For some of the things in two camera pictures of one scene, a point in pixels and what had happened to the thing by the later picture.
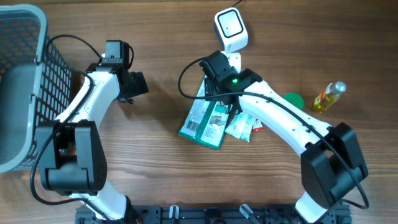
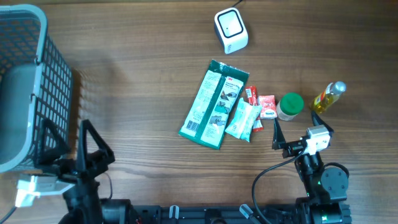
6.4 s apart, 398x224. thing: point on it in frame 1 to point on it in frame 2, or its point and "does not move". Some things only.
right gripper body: [211, 88] to [292, 148]
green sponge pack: [207, 121] does not move
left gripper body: [137, 86] to [69, 169]
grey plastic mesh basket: [35, 83] does not move
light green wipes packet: [240, 126] does not move
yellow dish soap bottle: [328, 97] does not move
